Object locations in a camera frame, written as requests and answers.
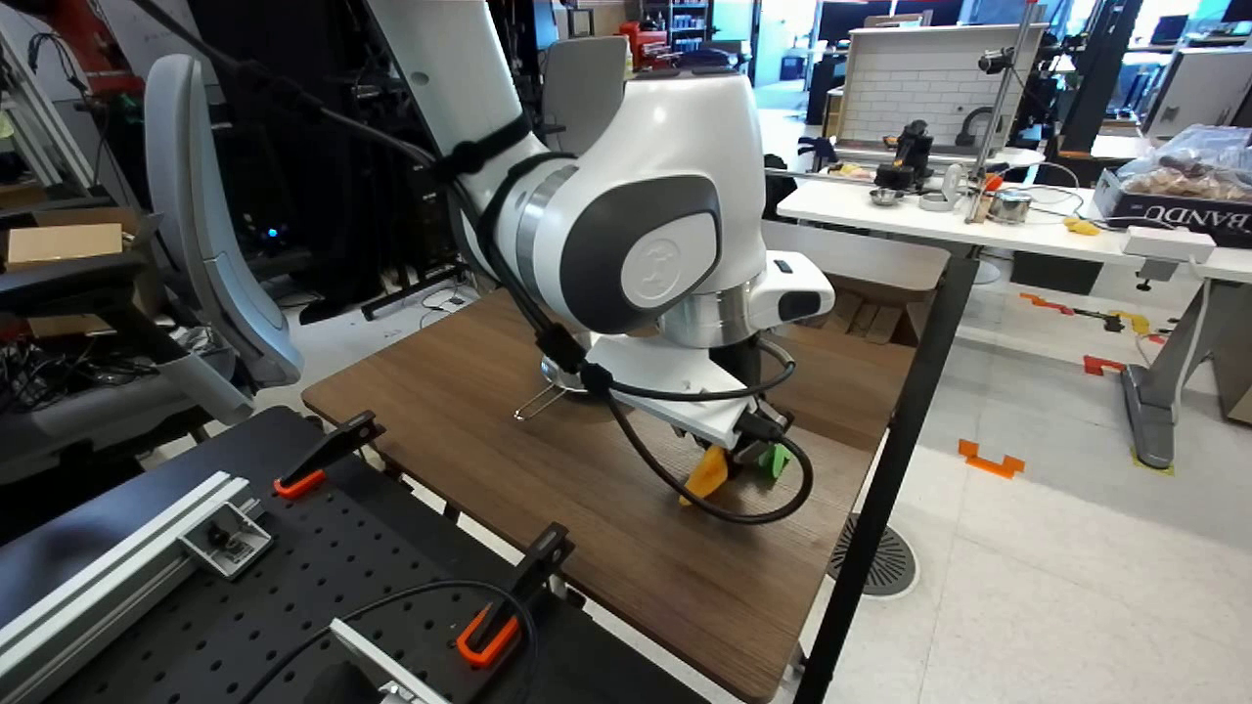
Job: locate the short aluminium extrusion rail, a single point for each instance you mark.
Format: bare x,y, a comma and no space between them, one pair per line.
378,665

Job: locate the black backpack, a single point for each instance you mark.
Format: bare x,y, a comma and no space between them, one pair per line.
779,188

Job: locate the black perforated breadboard table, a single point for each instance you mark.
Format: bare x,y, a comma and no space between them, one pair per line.
325,571

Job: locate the round floor drain cover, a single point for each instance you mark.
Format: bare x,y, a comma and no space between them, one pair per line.
889,563

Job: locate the black metal table leg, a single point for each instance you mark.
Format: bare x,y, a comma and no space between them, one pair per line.
901,454

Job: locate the orange floor tape bracket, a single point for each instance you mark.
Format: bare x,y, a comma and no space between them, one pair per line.
993,460

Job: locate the white desk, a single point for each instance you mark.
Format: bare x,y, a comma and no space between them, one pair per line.
914,207

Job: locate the white pegboard panel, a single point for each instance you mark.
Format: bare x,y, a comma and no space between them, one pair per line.
914,83

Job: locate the small orange floor tape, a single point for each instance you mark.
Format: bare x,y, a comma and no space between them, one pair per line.
1101,365

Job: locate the long aluminium extrusion rail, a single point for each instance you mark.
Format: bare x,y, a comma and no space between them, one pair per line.
104,571

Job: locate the grey high-back chair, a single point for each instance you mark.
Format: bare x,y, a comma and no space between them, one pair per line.
199,237

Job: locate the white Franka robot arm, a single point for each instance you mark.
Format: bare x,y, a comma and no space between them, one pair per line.
651,171

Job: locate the small metal corner bracket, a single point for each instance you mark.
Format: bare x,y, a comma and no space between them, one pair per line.
228,536

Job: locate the flat cardboard piece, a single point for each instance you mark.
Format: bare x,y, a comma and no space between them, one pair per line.
66,244

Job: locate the black box with clear bag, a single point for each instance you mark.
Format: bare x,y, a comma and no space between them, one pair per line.
1174,196

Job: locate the brown wooden table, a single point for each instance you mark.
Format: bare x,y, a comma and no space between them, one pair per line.
524,494

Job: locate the small black desk device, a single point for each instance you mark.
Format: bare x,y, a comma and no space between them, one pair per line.
904,158

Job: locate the brown wooden raised shelf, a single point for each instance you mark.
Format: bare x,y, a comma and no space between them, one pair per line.
873,258

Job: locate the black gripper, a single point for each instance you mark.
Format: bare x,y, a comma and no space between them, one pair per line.
761,428

